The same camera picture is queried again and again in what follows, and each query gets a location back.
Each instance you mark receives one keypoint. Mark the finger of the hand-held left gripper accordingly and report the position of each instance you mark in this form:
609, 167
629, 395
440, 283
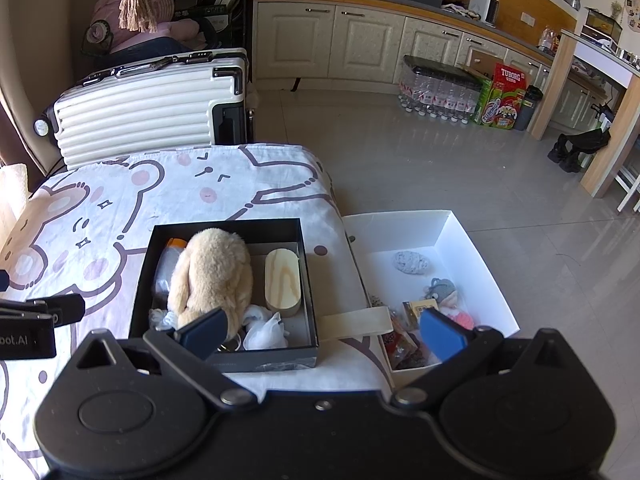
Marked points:
3, 280
65, 309

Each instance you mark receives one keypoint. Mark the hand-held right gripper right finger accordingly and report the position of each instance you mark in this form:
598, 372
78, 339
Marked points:
440, 337

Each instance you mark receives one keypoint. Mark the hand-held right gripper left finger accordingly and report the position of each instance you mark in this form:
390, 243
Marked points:
202, 332

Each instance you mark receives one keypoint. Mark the brown tape roll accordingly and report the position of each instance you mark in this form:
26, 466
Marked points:
235, 346

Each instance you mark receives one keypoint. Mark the white yarn bundle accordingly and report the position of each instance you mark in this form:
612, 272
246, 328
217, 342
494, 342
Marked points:
160, 319

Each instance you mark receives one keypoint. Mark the beige plush toy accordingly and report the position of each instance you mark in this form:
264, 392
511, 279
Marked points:
210, 270

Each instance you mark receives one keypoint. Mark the white knotted cloth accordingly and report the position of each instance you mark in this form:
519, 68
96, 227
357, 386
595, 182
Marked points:
267, 332

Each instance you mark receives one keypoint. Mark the orange capped white bottle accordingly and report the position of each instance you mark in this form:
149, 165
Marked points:
167, 265

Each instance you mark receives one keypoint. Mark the black cardboard box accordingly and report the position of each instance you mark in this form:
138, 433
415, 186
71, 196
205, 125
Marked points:
280, 350

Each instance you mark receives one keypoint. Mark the oval wooden box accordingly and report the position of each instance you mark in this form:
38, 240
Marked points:
282, 280

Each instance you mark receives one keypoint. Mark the pink pompom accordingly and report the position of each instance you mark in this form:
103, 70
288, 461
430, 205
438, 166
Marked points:
462, 320

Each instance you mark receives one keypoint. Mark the yellow paper tag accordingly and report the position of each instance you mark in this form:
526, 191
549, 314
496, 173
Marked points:
415, 312

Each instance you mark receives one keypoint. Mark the dark red snack packet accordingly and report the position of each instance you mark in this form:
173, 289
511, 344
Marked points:
402, 347

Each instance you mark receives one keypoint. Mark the grey knitted pouch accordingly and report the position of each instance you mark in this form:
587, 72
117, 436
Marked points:
411, 263

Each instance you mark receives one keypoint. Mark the white cardboard tray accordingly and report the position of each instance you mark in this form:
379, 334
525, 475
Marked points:
450, 245

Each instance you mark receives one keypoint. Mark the printed bear blanket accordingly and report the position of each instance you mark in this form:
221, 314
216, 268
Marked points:
225, 185

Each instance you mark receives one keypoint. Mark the white ribbed suitcase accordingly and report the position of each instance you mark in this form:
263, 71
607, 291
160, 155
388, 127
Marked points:
135, 115

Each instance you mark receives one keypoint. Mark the green red carton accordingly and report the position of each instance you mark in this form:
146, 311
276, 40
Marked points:
500, 102

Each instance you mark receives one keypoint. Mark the black trash bin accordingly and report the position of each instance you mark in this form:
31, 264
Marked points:
526, 110

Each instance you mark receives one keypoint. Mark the white chair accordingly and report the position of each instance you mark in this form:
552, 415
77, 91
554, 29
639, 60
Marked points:
630, 185

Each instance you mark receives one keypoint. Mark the pack of water bottles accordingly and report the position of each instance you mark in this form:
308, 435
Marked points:
440, 90

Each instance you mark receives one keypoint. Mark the wooden white table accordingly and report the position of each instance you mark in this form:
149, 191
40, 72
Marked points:
607, 140

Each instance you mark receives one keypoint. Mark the brown cardboard box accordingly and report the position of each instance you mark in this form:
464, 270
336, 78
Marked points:
477, 62

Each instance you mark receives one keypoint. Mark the pink cushion pile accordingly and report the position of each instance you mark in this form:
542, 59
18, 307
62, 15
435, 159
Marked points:
155, 35

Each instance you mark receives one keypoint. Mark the cream kitchen cabinets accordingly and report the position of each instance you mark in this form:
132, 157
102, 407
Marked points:
360, 40

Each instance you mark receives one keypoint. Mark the white countertop appliance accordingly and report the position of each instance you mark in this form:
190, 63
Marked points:
482, 7

